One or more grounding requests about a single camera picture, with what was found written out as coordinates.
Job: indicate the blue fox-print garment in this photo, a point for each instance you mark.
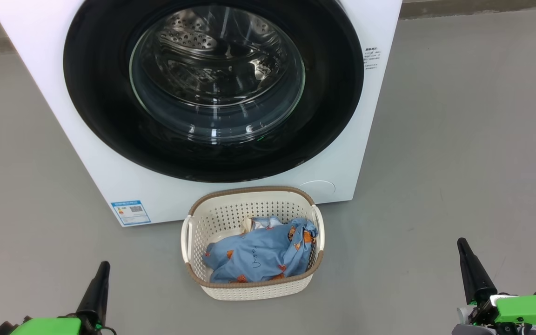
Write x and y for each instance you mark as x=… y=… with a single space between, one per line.
x=258 y=253

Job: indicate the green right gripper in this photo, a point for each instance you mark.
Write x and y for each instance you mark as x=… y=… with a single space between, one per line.
x=528 y=311

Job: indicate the cream perforated laundry basket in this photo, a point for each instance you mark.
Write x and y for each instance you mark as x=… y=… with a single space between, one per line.
x=249 y=291

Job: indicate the black round glass washer door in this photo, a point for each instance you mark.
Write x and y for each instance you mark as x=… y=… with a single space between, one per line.
x=100 y=93

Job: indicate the blue energy label sticker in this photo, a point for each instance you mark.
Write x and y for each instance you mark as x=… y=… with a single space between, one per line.
x=130 y=213

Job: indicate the round white filter cover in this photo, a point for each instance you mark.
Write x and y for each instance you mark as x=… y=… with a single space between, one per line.
x=317 y=191

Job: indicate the small black text label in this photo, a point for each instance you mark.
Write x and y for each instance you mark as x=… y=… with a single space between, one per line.
x=372 y=58

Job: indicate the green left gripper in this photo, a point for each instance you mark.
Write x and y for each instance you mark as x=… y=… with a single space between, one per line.
x=47 y=326

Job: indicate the white front-load washing machine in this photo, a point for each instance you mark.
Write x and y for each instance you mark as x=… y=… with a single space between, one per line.
x=110 y=186

